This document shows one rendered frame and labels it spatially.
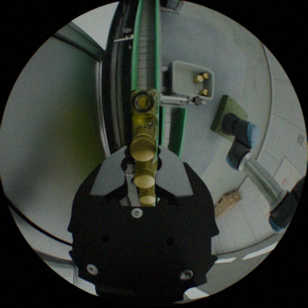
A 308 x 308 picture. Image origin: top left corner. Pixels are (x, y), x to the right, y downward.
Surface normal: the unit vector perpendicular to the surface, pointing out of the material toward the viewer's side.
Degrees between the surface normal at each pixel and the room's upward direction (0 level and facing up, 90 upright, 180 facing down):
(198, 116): 0
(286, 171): 89
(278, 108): 90
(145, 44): 0
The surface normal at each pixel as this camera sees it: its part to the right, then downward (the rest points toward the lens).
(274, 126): -1.00, 0.02
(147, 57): 0.06, 0.50
